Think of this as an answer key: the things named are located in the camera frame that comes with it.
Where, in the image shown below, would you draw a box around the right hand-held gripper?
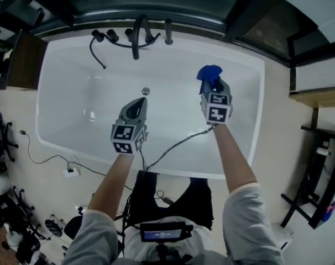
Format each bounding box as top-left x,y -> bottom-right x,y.
200,77 -> 233,126

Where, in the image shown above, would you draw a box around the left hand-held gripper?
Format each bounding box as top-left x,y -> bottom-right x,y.
110,97 -> 150,156

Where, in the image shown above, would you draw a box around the blue cleaning cloth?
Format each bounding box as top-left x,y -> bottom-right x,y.
196,64 -> 223,96

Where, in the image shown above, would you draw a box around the white bathtub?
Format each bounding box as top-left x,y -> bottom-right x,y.
35,36 -> 266,181

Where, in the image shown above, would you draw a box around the person's left forearm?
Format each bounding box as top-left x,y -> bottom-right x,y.
87,153 -> 135,221

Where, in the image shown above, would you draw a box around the person's right forearm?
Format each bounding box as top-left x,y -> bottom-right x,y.
211,123 -> 259,196

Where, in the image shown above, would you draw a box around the black shower wand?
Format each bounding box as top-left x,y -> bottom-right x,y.
164,18 -> 174,45

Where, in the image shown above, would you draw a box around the black trousers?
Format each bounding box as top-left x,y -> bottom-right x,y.
128,169 -> 215,232

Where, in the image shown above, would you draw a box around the white power strip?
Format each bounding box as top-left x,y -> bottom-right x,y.
62,167 -> 81,179

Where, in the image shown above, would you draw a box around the wooden shelf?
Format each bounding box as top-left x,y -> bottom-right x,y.
288,85 -> 335,109

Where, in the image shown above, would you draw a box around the dark wooden cabinet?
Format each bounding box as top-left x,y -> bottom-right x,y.
6,29 -> 49,92

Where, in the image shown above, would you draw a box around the black chest-mounted monitor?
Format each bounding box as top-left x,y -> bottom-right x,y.
139,221 -> 195,244

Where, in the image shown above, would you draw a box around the grey long-sleeved shirt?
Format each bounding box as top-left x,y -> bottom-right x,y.
61,182 -> 285,265

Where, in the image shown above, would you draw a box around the round black stool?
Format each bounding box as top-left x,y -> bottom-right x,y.
63,215 -> 85,240

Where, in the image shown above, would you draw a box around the black metal rack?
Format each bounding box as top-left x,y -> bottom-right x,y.
280,124 -> 335,230

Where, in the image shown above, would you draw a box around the black office chair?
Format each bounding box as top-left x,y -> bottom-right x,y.
0,110 -> 19,176
1,185 -> 51,259

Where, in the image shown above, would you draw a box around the blue and pink object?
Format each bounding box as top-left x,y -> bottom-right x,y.
322,200 -> 335,223

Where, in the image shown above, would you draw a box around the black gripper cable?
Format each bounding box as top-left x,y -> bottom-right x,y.
138,148 -> 148,172
143,125 -> 216,172

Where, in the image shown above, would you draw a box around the black faucet lever handle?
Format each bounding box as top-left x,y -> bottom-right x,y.
144,32 -> 161,45

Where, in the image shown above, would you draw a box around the black hose outlet knob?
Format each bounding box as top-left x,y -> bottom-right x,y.
91,29 -> 105,43

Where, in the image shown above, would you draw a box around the thin black power cable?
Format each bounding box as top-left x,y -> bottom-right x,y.
19,129 -> 135,190

